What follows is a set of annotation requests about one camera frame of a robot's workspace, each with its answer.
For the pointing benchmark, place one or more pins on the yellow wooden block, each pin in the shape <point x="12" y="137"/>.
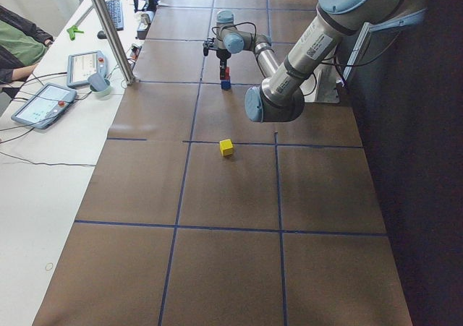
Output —
<point x="226" y="147"/>

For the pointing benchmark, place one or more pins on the metal cup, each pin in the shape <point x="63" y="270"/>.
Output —
<point x="145" y="19"/>

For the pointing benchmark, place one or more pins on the red wooden block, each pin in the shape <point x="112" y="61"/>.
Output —
<point x="226" y="73"/>

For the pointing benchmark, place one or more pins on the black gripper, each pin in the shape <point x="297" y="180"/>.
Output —
<point x="222" y="55"/>

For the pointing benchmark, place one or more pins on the rubber band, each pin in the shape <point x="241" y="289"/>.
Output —
<point x="49" y="266"/>

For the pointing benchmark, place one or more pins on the black keyboard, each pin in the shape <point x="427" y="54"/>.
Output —
<point x="114" y="8"/>

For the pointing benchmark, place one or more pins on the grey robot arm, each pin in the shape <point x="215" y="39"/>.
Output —
<point x="279" y="98"/>

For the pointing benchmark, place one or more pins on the black computer mouse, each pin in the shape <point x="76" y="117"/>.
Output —
<point x="101" y="35"/>

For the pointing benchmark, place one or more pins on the teach pendant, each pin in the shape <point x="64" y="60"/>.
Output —
<point x="81" y="66"/>
<point x="46" y="106"/>

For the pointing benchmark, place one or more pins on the person in green shirt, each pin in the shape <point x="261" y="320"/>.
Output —
<point x="23" y="45"/>

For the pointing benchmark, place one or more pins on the teach pendant far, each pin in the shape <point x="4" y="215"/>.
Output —
<point x="81" y="66"/>

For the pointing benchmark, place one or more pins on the blue tape line lengthwise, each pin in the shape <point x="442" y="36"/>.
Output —
<point x="180" y="201"/>

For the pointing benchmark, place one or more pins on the teach pendant near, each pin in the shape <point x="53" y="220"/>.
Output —
<point x="46" y="106"/>

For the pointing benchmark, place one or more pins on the blue tape line crosswise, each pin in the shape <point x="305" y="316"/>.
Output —
<point x="275" y="144"/>

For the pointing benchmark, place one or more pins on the green plastic clamp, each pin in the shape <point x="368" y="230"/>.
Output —
<point x="72" y="31"/>

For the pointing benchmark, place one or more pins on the blue wooden block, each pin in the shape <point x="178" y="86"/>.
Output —
<point x="225" y="85"/>

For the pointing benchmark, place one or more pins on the aluminium frame post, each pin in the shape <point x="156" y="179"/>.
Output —
<point x="114" y="41"/>

